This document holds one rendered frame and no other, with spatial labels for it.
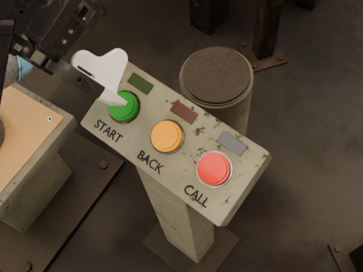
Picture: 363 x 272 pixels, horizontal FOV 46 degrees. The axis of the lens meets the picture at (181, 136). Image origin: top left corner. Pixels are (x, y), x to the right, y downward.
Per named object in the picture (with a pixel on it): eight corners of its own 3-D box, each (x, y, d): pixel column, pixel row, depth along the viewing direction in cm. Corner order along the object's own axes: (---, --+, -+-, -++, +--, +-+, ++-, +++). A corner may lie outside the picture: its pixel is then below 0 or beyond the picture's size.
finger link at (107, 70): (160, 76, 49) (96, 28, 43) (130, 120, 49) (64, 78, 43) (147, 69, 51) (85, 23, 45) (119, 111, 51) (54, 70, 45)
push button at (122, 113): (123, 88, 59) (118, 85, 58) (146, 103, 58) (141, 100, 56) (107, 113, 59) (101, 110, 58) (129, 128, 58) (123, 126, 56)
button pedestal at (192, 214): (173, 190, 116) (136, 44, 60) (248, 245, 108) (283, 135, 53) (134, 237, 111) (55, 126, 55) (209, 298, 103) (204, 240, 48)
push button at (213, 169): (212, 148, 54) (208, 145, 53) (237, 165, 53) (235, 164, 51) (194, 174, 55) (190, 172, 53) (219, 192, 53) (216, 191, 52)
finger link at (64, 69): (111, 91, 44) (38, 43, 39) (102, 103, 44) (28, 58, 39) (94, 79, 48) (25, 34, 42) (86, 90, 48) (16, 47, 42)
